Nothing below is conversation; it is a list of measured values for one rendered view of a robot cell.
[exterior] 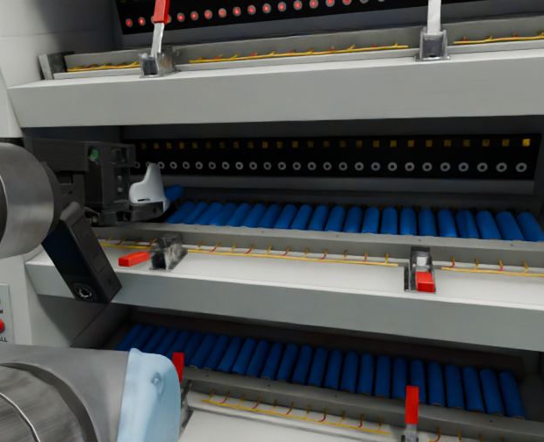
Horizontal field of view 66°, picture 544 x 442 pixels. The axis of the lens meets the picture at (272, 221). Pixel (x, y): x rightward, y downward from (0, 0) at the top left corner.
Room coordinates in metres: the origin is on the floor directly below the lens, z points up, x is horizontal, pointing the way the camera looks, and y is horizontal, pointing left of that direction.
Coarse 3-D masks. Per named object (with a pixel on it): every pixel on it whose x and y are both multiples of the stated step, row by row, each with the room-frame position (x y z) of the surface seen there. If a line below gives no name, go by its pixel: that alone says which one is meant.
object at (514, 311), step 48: (480, 192) 0.51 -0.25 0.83; (528, 192) 0.49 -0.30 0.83; (48, 288) 0.49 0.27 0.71; (144, 288) 0.45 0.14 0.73; (192, 288) 0.43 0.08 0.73; (240, 288) 0.41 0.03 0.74; (288, 288) 0.39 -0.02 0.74; (336, 288) 0.38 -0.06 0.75; (384, 288) 0.38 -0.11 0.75; (480, 288) 0.37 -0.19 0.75; (528, 288) 0.36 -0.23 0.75; (432, 336) 0.37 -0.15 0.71; (480, 336) 0.35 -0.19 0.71; (528, 336) 0.34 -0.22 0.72
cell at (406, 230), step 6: (402, 210) 0.49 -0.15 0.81; (408, 210) 0.49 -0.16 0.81; (402, 216) 0.48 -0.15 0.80; (408, 216) 0.47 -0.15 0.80; (414, 216) 0.48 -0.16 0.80; (402, 222) 0.47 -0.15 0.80; (408, 222) 0.46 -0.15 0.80; (414, 222) 0.46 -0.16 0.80; (402, 228) 0.45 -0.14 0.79; (408, 228) 0.44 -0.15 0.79; (414, 228) 0.45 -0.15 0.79; (402, 234) 0.44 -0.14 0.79; (408, 234) 0.44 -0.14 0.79; (414, 234) 0.44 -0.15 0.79
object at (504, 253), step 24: (120, 240) 0.49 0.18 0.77; (144, 240) 0.50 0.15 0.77; (192, 240) 0.48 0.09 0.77; (216, 240) 0.47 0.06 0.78; (240, 240) 0.46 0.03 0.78; (264, 240) 0.45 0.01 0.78; (288, 240) 0.44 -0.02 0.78; (312, 240) 0.43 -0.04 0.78; (336, 240) 0.43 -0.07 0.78; (360, 240) 0.42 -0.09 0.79; (384, 240) 0.42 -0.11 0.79; (408, 240) 0.41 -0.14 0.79; (432, 240) 0.41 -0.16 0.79; (456, 240) 0.40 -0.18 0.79; (480, 240) 0.40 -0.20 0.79; (504, 240) 0.40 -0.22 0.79; (384, 264) 0.40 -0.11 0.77; (504, 264) 0.39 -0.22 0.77; (528, 264) 0.38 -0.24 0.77
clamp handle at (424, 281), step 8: (424, 256) 0.37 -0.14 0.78; (416, 264) 0.37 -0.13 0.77; (424, 264) 0.37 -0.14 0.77; (416, 272) 0.34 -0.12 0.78; (424, 272) 0.34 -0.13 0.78; (416, 280) 0.32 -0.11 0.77; (424, 280) 0.31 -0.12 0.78; (432, 280) 0.31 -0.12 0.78; (424, 288) 0.31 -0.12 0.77; (432, 288) 0.31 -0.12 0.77
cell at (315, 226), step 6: (318, 210) 0.51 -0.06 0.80; (324, 210) 0.51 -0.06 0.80; (312, 216) 0.50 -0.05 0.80; (318, 216) 0.49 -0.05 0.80; (324, 216) 0.50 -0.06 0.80; (312, 222) 0.48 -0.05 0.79; (318, 222) 0.48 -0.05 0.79; (324, 222) 0.49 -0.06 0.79; (312, 228) 0.46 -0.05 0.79; (318, 228) 0.47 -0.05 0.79
